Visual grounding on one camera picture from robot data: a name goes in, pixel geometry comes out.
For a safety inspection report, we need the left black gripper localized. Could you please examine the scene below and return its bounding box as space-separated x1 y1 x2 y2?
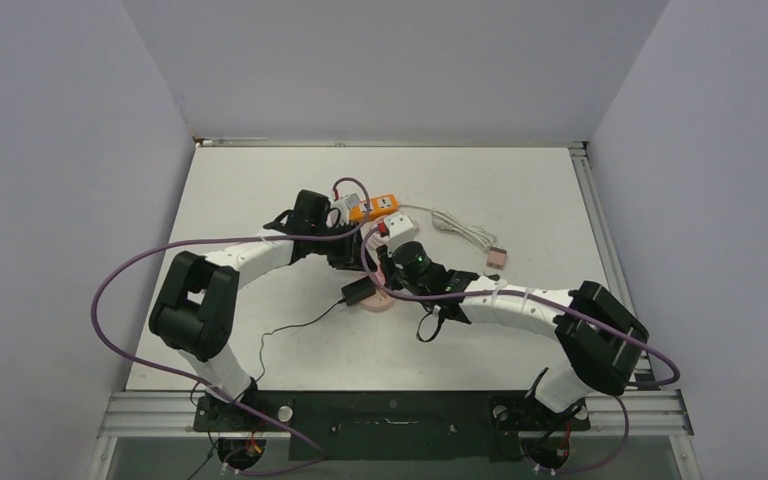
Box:
310 220 375 273

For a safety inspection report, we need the pink round socket base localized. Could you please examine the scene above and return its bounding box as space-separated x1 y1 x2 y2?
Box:
359 288 395 313

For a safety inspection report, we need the black power adapter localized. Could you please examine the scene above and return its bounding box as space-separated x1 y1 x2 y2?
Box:
341 277 377 307

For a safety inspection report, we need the orange power strip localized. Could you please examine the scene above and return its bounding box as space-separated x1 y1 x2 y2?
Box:
348 194 400 222

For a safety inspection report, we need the pink brown small charger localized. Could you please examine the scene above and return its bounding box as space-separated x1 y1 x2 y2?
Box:
486 246 508 270

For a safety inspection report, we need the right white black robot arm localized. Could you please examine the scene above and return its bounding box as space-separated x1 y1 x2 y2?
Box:
376 241 649 428

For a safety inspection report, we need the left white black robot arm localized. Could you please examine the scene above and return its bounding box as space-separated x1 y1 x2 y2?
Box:
148 190 375 430

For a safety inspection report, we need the thin black adapter cable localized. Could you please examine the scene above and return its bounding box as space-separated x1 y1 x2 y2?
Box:
255 299 347 384

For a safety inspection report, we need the white power strip cable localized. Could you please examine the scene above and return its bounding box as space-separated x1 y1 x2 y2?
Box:
398 203 499 254

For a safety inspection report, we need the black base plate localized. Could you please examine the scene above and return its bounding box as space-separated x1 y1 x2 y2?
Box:
192 390 591 462

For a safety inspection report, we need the aluminium frame rail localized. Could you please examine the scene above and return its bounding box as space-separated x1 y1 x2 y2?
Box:
568 142 636 314

